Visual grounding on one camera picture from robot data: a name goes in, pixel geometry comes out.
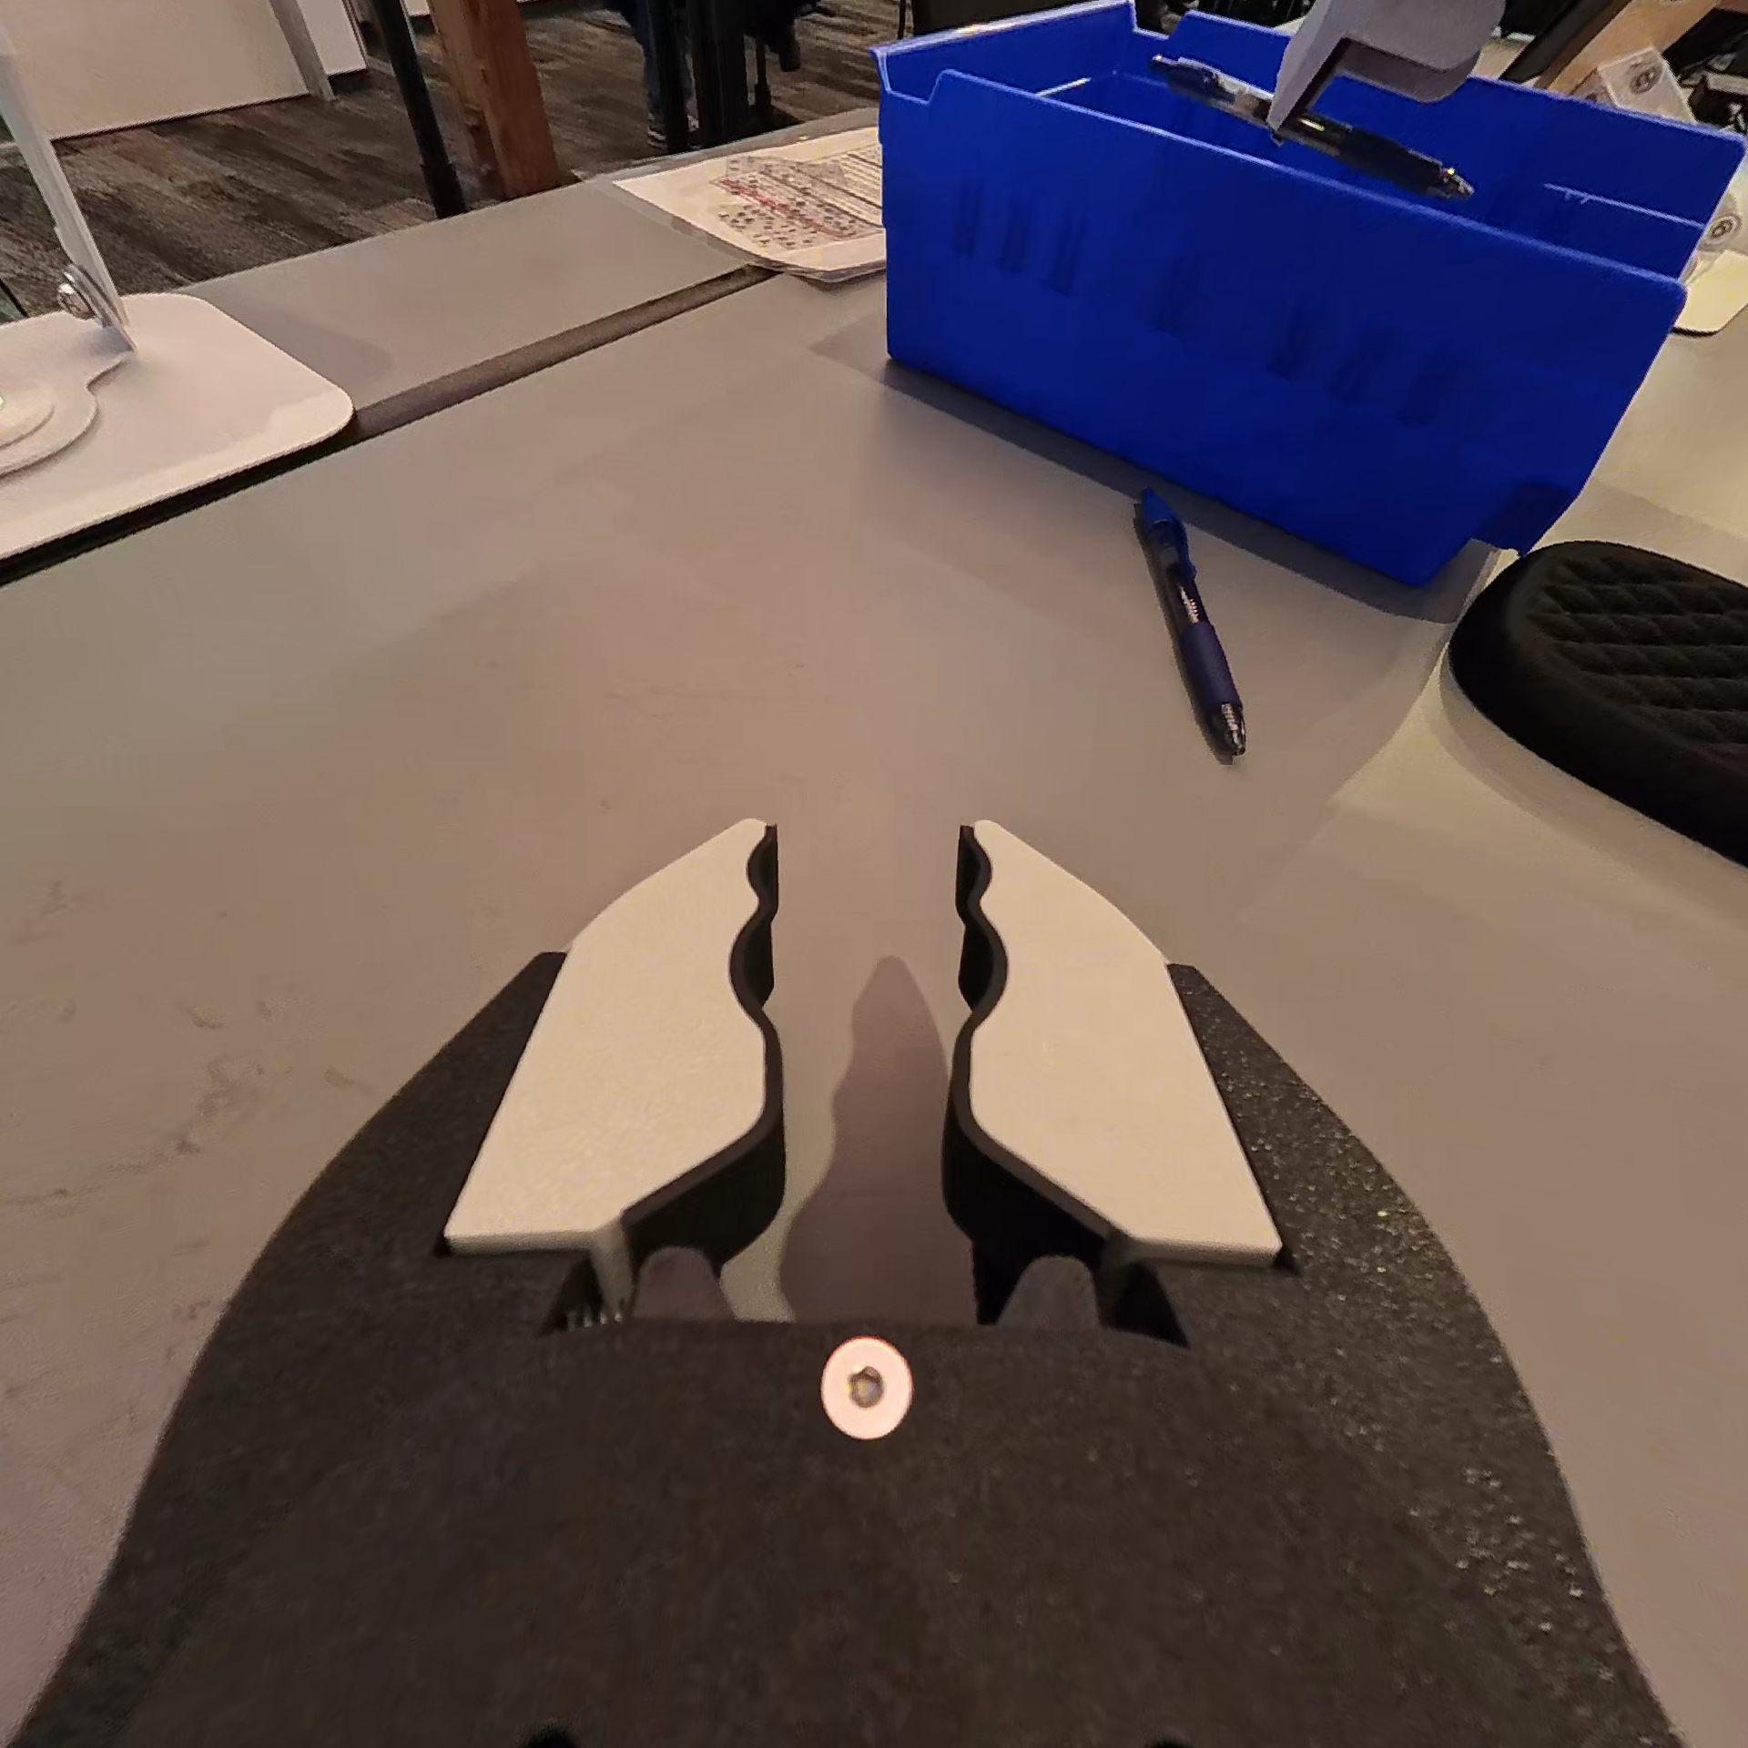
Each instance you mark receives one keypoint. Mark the blue retractable pen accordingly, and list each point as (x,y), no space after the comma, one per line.
(1203,642)
(1380,158)

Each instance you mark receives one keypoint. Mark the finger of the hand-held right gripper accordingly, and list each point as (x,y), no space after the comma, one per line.
(1435,40)
(1319,55)

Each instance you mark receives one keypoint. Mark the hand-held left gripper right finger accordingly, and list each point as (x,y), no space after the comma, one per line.
(1107,1093)

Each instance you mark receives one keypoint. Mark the blue plastic bin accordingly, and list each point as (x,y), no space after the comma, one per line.
(1160,344)

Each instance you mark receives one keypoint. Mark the printed instruction sheet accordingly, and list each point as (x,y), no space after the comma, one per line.
(765,207)

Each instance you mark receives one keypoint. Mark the black table leg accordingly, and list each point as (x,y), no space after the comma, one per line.
(417,109)

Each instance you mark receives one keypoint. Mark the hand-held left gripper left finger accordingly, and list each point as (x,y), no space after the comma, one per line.
(628,1079)

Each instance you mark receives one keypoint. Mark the wooden post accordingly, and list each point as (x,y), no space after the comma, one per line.
(497,97)

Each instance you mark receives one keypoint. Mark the white printed card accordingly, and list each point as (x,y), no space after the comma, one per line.
(1714,275)

